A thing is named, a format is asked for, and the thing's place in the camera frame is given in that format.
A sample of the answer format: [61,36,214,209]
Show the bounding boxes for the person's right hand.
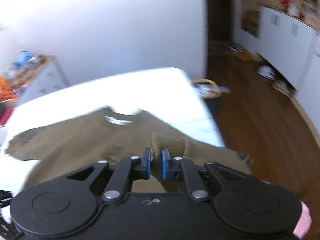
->
[292,201,313,239]

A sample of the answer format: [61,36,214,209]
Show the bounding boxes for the pair of white shoes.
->
[258,65,277,81]

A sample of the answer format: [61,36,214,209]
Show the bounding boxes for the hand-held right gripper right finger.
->
[161,148,247,203]

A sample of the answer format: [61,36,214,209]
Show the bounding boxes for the white drawer cabinet wooden top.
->
[10,54,71,106]

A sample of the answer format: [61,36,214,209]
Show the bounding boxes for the pair of grey sneakers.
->
[272,79,296,98]

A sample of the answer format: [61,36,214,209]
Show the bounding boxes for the white wall cabinet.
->
[235,0,320,110]

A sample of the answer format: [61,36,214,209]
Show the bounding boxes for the orange object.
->
[0,75,16,102]

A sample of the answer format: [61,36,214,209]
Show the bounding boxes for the dark door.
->
[205,0,234,42]

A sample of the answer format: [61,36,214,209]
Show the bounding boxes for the olive green sweatshirt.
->
[6,107,253,194]

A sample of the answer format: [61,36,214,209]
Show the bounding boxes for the orange slippers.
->
[237,51,253,62]

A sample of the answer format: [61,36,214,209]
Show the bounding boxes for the blue round object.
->
[15,51,32,67]

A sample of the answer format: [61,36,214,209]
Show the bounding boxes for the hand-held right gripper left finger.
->
[66,147,152,203]

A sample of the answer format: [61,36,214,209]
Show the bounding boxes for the teal trash bin yellow rim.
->
[191,78,223,98]

